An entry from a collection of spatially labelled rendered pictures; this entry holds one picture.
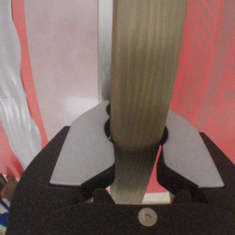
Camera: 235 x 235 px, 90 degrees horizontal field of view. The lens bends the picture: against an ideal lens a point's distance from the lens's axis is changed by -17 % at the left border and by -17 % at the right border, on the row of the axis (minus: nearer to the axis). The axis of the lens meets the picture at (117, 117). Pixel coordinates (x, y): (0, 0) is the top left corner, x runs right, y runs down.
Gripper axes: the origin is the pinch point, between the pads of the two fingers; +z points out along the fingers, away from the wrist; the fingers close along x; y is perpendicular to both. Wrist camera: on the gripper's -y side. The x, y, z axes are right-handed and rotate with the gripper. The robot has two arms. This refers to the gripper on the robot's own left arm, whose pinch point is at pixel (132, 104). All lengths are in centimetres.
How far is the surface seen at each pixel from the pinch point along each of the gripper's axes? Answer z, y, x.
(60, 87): 4.8, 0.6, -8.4
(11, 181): 0.5, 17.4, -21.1
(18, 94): 4.5, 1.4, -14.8
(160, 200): 3.9, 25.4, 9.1
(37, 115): 4.7, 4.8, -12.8
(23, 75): 4.9, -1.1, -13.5
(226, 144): 4.6, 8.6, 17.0
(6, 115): 3.9, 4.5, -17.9
